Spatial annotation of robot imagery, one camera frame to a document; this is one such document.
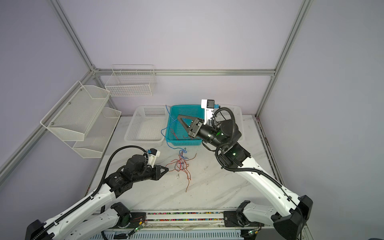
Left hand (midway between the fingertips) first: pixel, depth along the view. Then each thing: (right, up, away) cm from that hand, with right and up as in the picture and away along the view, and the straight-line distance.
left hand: (167, 171), depth 75 cm
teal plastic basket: (0, +19, +35) cm, 40 cm away
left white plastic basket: (-22, +24, +39) cm, 51 cm away
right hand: (+8, +25, -22) cm, 35 cm away
